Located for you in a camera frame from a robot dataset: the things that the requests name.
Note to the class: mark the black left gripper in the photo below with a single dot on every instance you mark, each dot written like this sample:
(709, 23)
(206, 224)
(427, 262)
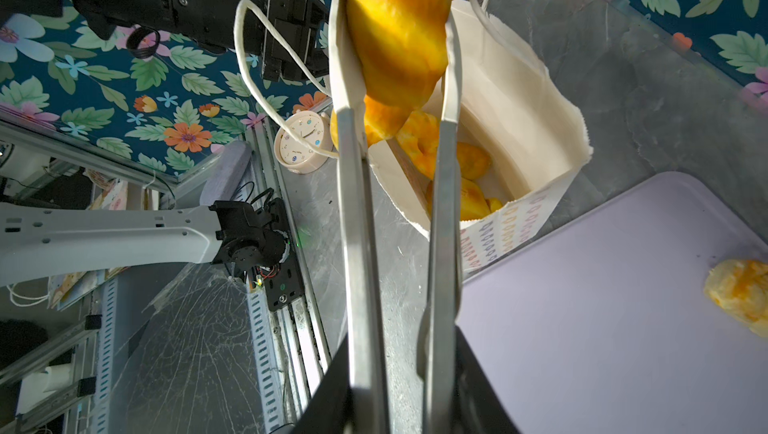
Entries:
(299, 22)

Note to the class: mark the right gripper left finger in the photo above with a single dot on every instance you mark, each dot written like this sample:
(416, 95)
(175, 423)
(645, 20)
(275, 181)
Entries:
(329, 409)

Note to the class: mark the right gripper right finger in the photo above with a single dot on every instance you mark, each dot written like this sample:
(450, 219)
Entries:
(477, 408)

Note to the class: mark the metal tongs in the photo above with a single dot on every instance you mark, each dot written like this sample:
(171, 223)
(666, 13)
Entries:
(365, 342)

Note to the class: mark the striped croissant bread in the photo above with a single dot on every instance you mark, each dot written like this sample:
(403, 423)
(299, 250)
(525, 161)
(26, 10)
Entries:
(401, 45)

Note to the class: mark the round pumpkin bread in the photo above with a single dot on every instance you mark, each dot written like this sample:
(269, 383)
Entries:
(419, 139)

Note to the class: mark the white paper bag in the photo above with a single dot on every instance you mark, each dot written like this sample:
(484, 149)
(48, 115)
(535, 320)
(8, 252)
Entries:
(536, 138)

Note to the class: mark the twisted bread top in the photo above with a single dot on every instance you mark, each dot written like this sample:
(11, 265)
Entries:
(739, 287)

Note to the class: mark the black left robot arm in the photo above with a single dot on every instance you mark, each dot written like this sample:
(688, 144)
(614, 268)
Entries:
(37, 242)

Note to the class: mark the round beige clock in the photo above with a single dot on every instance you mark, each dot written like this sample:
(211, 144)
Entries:
(306, 145)

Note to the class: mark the purple cutting mat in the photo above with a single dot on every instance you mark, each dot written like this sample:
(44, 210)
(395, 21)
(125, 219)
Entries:
(603, 325)

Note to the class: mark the grey padded cylinder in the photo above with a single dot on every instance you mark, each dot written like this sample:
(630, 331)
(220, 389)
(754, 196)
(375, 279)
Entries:
(228, 170)

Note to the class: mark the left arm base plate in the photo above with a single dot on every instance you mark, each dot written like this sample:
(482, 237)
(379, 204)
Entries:
(277, 255)

